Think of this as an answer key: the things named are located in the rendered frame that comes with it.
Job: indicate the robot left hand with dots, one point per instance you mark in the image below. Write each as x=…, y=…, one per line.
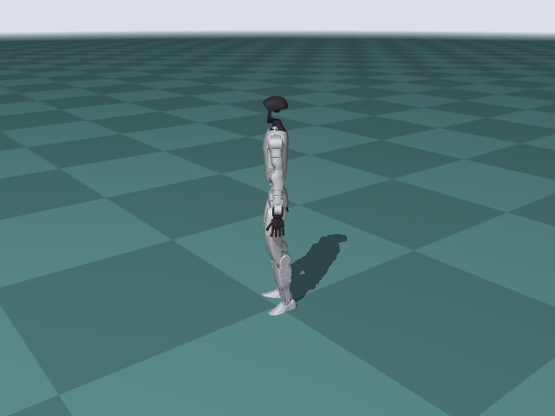
x=276, y=224

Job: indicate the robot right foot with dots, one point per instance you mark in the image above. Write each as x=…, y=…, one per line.
x=274, y=294

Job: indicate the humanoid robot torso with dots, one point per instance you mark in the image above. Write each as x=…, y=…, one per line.
x=267, y=161

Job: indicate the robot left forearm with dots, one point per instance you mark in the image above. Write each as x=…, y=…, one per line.
x=277, y=192

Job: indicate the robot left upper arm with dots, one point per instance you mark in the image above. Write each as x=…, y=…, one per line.
x=275, y=144

